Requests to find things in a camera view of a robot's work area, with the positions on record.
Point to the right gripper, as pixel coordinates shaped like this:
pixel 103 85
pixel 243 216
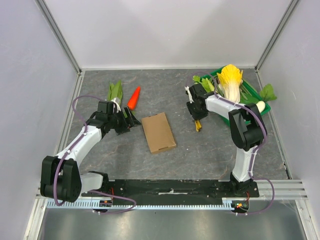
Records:
pixel 196 114

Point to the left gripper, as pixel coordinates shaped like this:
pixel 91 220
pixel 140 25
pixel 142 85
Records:
pixel 131 121

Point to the yellow utility knife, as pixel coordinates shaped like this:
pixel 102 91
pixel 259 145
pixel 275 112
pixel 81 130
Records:
pixel 198 126

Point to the brown cardboard express box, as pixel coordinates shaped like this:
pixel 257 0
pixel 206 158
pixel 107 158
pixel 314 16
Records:
pixel 158 133

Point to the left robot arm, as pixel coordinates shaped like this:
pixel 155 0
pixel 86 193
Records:
pixel 61 179

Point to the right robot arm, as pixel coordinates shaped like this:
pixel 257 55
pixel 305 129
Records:
pixel 247 131

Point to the orange carrot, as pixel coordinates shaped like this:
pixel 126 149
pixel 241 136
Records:
pixel 133 101

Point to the green celery stalk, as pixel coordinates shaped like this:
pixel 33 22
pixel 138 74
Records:
pixel 205 82

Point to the green plastic tray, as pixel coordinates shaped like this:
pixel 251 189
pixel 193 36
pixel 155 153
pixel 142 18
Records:
pixel 256 95

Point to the green leafy lettuce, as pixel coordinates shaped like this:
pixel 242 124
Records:
pixel 115 91

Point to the yellow napa cabbage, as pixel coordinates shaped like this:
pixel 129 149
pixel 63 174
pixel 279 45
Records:
pixel 230 79

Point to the green bok choy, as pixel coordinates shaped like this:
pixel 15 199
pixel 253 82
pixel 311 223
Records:
pixel 248 99

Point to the white radish with leaves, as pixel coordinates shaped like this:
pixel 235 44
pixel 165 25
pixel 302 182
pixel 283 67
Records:
pixel 267 94

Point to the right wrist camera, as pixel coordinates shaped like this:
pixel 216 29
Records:
pixel 187 90

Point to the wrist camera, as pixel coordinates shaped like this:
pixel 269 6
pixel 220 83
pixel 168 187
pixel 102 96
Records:
pixel 117 101
pixel 187 90

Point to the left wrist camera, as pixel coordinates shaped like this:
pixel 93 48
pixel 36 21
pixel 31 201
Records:
pixel 117 101

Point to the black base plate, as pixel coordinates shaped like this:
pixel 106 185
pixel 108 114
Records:
pixel 212 187

